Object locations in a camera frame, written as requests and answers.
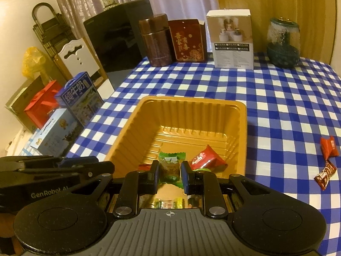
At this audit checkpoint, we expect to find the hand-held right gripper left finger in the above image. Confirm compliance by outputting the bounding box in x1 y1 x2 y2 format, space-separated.
79 160 161 219

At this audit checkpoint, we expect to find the red gift bag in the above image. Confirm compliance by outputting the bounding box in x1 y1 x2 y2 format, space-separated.
24 80 64 128

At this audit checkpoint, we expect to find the dark green-edged snack packet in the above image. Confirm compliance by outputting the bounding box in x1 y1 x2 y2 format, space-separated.
158 151 187 190

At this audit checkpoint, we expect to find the blue milk carton box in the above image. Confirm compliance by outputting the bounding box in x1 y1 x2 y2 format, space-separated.
55 71 104 128

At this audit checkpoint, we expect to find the small red candy packet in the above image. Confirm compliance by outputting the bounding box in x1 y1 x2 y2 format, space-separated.
190 144 228 170

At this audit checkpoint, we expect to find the yellow plastic bag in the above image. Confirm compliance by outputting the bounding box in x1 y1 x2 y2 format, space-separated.
22 47 58 82

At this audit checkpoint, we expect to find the golden plastic tray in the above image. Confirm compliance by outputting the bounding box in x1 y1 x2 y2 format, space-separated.
106 95 249 210

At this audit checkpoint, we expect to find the red pillow snack packet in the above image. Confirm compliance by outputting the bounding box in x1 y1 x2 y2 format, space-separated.
320 137 340 157

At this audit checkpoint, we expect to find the glass jar with green lid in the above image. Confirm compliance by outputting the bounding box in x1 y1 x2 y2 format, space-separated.
267 17 301 67

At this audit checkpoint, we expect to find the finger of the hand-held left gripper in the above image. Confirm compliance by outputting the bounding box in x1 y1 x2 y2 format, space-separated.
77 161 116 182
61 156 100 166

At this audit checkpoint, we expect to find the brown cardboard box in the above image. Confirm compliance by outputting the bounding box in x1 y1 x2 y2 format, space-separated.
5 76 44 132

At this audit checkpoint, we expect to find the light blue carton box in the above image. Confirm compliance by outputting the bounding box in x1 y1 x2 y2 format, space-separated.
30 108 84 157

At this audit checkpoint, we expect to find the black folding rack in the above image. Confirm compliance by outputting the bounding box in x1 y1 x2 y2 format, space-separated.
32 3 76 70

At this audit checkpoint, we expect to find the wooden panel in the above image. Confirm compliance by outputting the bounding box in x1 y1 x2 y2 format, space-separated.
213 0 341 65

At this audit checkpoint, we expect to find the white bag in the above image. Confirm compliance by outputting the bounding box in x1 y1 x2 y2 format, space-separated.
0 128 31 157

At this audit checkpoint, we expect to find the blue checkered tablecloth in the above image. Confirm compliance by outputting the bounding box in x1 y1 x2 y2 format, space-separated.
66 52 341 246

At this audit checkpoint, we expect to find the dark red gold-print box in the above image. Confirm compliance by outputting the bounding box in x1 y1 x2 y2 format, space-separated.
168 19 208 63

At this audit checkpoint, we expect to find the brown cylindrical tin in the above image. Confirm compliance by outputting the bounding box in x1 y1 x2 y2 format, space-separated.
139 13 172 67

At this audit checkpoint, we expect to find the white cardboard product box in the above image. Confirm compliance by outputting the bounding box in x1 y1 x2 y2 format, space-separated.
206 9 254 70

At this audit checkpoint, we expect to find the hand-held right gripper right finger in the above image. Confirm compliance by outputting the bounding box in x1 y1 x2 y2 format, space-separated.
181 161 270 219

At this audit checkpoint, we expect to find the dark red chocolate packet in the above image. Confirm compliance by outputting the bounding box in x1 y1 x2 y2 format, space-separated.
314 159 337 191

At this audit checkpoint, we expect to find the large black box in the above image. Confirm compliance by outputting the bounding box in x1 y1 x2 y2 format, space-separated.
83 0 153 73

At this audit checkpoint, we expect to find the white carved wooden board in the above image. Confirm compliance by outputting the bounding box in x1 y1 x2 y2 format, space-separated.
55 38 108 91

